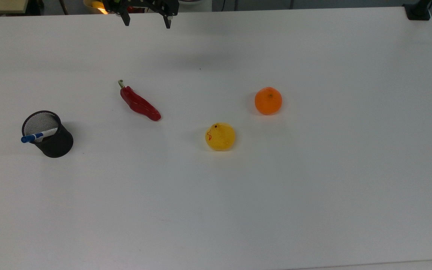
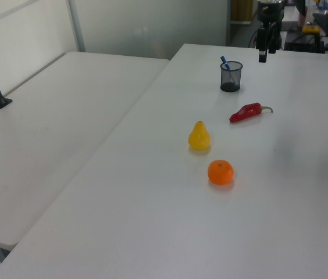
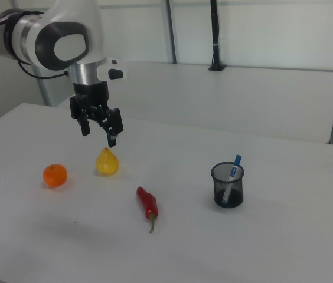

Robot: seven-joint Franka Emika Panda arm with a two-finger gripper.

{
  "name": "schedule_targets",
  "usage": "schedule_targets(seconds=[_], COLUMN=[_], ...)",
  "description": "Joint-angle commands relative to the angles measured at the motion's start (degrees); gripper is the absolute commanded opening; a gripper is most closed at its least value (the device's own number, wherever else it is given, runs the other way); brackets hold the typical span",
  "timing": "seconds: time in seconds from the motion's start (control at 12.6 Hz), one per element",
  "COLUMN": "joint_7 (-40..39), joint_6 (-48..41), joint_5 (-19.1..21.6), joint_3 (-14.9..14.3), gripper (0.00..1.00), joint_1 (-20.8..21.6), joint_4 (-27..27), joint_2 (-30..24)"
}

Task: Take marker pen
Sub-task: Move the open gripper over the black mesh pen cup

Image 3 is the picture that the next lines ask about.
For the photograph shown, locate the red toy chili pepper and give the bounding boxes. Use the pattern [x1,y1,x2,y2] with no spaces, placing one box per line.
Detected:
[136,186,159,235]

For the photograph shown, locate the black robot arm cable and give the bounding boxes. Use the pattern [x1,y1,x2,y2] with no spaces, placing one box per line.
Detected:
[17,60,69,80]

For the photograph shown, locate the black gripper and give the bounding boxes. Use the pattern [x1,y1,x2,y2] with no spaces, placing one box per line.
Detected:
[68,80,125,149]

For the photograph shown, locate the orange toy mandarin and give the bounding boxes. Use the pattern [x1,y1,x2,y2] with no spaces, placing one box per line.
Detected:
[42,163,68,189]

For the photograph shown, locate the yellow toy pear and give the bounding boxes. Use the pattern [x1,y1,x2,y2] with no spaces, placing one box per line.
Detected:
[96,147,120,176]

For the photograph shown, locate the blue and white marker pen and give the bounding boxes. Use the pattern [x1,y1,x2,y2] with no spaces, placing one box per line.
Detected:
[221,154,243,206]

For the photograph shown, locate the black pole with base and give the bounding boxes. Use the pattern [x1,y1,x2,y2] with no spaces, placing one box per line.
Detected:
[208,0,227,72]

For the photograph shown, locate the black mesh pen cup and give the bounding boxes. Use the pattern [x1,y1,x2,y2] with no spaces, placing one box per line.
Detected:
[210,161,245,209]

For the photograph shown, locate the grey partition frame post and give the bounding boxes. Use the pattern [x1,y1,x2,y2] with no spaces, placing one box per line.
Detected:
[164,0,177,64]

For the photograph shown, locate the white side table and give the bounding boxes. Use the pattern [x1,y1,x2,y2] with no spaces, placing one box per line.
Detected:
[56,60,333,145]

